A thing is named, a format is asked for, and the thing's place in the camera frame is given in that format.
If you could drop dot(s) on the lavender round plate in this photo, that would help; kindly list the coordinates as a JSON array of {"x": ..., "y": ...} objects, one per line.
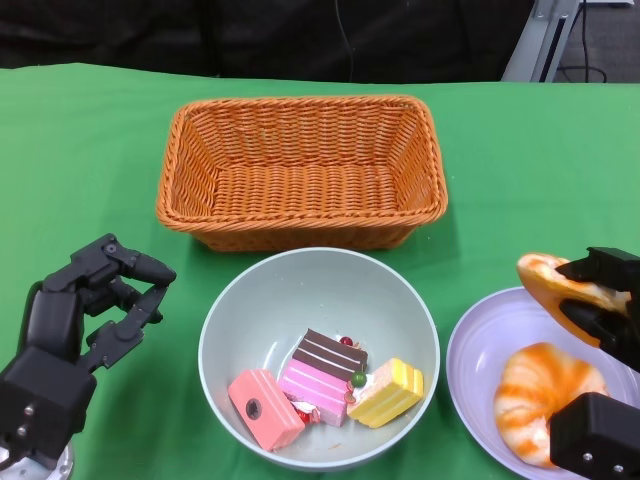
[{"x": 480, "y": 340}]

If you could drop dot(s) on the pink layered cake slice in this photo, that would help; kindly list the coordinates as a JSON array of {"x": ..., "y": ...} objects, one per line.
[{"x": 310, "y": 387}]

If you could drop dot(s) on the brown layered cake slice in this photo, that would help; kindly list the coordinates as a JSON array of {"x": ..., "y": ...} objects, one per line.
[{"x": 330, "y": 352}]

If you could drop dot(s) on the green tablecloth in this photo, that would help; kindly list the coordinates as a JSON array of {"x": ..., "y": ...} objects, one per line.
[{"x": 525, "y": 175}]

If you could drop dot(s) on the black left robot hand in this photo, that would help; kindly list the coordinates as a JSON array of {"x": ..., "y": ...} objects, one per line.
[{"x": 50, "y": 320}]

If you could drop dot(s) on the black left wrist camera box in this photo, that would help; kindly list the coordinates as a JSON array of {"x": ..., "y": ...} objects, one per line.
[{"x": 45, "y": 400}]

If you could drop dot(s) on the silver aluminium post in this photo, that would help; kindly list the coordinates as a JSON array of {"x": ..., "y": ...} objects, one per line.
[{"x": 530, "y": 55}]

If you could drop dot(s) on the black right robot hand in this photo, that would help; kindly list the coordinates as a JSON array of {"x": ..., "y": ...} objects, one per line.
[{"x": 620, "y": 270}]

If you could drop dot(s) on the yellow layered cake slice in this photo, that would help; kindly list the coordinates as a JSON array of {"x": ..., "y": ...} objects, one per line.
[{"x": 390, "y": 400}]

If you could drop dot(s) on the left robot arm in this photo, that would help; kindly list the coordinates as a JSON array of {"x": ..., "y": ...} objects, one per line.
[{"x": 40, "y": 470}]

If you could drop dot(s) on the black backdrop cloth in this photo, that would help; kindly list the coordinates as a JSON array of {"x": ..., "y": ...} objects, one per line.
[{"x": 150, "y": 30}]

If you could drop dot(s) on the orange wicker basket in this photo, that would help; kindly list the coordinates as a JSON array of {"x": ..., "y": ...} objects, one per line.
[{"x": 300, "y": 200}]

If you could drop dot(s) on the small red white piece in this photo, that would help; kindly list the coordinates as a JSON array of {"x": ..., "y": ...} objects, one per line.
[{"x": 305, "y": 412}]

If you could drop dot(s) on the grey round bowl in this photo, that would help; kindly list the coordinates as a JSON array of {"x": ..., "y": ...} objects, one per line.
[{"x": 300, "y": 290}]

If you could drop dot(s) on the salmon cake with hole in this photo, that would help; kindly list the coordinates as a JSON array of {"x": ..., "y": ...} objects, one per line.
[{"x": 277, "y": 430}]

